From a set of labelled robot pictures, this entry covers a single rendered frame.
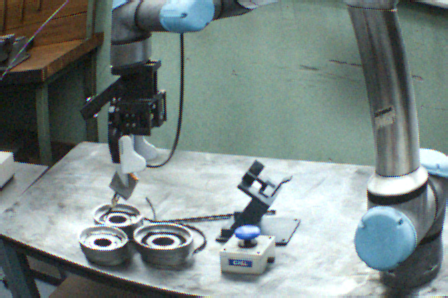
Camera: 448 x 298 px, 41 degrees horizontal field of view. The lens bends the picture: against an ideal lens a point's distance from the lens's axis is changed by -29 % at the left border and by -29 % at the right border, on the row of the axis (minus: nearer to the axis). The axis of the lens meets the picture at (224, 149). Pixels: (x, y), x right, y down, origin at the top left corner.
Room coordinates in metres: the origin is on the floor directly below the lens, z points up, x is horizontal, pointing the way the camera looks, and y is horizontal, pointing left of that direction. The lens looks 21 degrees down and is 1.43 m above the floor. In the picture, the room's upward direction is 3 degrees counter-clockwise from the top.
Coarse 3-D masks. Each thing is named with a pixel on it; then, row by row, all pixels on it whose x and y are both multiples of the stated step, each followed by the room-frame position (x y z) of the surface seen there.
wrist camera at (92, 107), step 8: (112, 88) 1.19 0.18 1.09; (120, 88) 1.18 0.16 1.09; (96, 96) 1.20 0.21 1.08; (104, 96) 1.20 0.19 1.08; (112, 96) 1.19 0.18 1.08; (88, 104) 1.21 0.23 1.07; (96, 104) 1.20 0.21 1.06; (104, 104) 1.20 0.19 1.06; (88, 112) 1.21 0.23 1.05; (96, 112) 1.22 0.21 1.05
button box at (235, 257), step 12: (228, 240) 1.13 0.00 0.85; (240, 240) 1.12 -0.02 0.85; (252, 240) 1.12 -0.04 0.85; (264, 240) 1.12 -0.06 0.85; (228, 252) 1.09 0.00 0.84; (240, 252) 1.08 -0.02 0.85; (252, 252) 1.08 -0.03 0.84; (264, 252) 1.08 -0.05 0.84; (228, 264) 1.09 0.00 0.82; (240, 264) 1.08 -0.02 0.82; (252, 264) 1.07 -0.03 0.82; (264, 264) 1.08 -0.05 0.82
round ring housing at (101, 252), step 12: (84, 228) 1.18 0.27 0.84; (96, 228) 1.19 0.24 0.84; (108, 228) 1.19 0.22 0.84; (84, 240) 1.15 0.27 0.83; (96, 240) 1.16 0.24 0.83; (108, 240) 1.16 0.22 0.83; (84, 252) 1.11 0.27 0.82; (96, 252) 1.09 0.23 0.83; (108, 252) 1.09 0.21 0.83; (120, 252) 1.11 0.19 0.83; (108, 264) 1.10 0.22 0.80
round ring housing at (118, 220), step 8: (96, 208) 1.27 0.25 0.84; (104, 208) 1.29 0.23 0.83; (120, 208) 1.30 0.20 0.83; (128, 208) 1.29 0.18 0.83; (136, 208) 1.28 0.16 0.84; (96, 216) 1.26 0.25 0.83; (112, 216) 1.26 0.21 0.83; (120, 216) 1.27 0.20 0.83; (128, 216) 1.26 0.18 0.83; (136, 216) 1.27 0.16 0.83; (96, 224) 1.22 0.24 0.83; (104, 224) 1.20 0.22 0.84; (112, 224) 1.23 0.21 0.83; (120, 224) 1.23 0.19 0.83; (128, 224) 1.21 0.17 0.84; (136, 224) 1.22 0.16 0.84; (128, 232) 1.20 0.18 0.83
